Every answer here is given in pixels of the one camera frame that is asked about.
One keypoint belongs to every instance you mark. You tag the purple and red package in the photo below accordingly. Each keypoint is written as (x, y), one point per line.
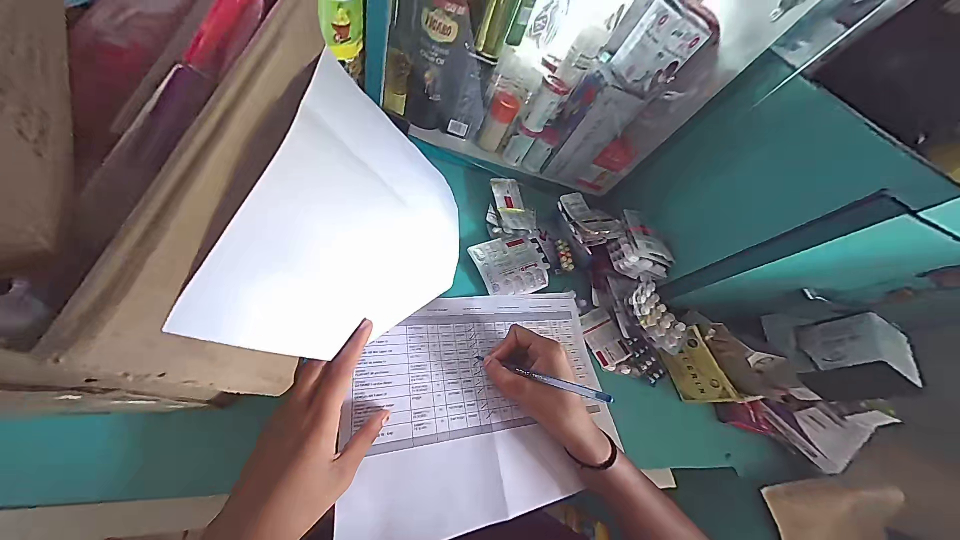
(169, 105)

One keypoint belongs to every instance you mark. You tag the grey plastic-wrapped package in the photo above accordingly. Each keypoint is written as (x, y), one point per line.
(600, 139)

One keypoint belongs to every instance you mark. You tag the person's left thumb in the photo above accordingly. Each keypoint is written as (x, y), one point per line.
(366, 439)

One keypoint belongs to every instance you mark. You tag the yellow green bottle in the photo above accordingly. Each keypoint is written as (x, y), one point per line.
(341, 26)

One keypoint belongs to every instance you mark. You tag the black bottle with label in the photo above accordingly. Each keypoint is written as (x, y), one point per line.
(433, 75)

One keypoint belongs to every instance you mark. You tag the clear bottle with orange cap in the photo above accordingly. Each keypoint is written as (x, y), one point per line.
(498, 124)

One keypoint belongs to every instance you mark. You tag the large cardboard box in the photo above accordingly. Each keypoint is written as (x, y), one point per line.
(187, 360)

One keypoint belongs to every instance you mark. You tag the crumpled brown paper bag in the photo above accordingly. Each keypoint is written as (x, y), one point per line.
(750, 367)

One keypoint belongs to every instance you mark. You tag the pile of blister packs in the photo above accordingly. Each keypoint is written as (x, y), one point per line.
(517, 274)

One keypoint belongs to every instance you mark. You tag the person's right hand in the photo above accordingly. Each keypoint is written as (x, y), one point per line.
(547, 390)

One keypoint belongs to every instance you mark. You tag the person's right fingers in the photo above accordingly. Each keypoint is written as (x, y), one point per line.
(534, 360)

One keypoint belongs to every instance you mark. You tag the folded white paper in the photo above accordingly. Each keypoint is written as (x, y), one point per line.
(859, 343)

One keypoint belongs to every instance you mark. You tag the white bottle with red cap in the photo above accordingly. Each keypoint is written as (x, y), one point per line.
(544, 105)

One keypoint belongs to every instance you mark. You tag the white paper sheet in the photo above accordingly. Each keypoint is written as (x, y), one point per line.
(337, 217)

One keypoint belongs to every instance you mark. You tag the golden bottle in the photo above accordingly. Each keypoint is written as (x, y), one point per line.
(493, 30)

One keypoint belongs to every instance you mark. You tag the person's left fingers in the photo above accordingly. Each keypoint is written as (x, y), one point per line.
(308, 375)

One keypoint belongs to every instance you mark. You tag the person's right forearm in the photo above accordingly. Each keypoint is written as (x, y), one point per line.
(645, 502)

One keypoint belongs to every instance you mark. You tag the small cream card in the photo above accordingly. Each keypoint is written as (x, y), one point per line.
(660, 478)

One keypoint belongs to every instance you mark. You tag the torn brown cardboard piece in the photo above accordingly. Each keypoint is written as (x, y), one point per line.
(829, 514)

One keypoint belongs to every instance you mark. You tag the blue pen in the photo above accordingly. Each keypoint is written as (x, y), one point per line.
(562, 382)

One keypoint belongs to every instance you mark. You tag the brown cardboard package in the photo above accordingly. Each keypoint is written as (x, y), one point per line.
(30, 135)

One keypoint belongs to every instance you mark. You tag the glass display cabinet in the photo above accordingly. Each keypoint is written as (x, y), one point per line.
(622, 176)

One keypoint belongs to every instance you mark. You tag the person's right thumb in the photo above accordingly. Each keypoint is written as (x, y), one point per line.
(504, 379)

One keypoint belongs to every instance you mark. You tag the person's left index finger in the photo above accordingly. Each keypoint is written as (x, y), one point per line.
(349, 364)

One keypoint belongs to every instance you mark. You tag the white printed box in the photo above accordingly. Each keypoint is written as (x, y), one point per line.
(661, 43)

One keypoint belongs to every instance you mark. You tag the person's right index finger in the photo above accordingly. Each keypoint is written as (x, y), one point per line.
(513, 343)

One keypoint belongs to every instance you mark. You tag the person's left hand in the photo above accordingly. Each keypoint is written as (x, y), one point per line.
(300, 450)

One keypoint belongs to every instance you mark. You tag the yellow printed packet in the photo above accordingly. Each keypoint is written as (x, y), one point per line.
(695, 371)

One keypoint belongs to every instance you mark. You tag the teal cabinet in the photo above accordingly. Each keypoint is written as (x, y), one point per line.
(787, 165)

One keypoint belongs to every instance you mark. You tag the printed table form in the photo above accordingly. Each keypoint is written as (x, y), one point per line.
(450, 480)

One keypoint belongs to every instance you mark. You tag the person's body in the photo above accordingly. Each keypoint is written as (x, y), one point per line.
(510, 528)

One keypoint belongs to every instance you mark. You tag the person's left forearm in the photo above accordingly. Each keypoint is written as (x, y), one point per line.
(262, 531)

